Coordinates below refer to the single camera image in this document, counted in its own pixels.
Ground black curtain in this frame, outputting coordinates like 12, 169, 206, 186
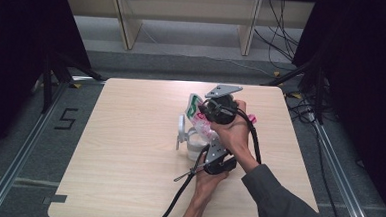
283, 0, 386, 217
0, 0, 97, 172

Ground person's left hand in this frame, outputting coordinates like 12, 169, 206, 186
192, 155, 232, 205

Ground beige wooden shelf frame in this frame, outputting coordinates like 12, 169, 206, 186
60, 0, 316, 61

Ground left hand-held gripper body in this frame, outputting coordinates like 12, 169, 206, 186
203, 137, 239, 177

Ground aluminium floor rail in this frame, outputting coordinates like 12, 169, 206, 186
0, 77, 70, 217
307, 120, 383, 217

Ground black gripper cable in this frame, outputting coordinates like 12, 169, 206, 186
154, 142, 211, 217
232, 108, 265, 166

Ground black metal stand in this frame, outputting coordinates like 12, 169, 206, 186
258, 55, 329, 125
40, 50, 109, 118

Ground black floor cable bundle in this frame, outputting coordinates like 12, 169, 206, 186
278, 92, 354, 217

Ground black hanging cables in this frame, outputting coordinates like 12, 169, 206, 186
251, 0, 303, 72

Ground black cable tie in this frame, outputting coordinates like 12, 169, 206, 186
173, 161, 206, 184

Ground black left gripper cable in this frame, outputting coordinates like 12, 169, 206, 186
154, 142, 211, 217

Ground person's right hand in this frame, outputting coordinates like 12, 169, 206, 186
208, 98, 264, 175

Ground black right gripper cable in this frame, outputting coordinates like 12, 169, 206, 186
232, 108, 265, 166

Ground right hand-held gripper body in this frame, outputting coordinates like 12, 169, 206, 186
199, 83, 244, 127

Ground clear jar with grey lid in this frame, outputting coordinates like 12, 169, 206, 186
175, 113, 216, 164

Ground pink and white plastic bag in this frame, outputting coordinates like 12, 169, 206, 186
182, 92, 260, 145

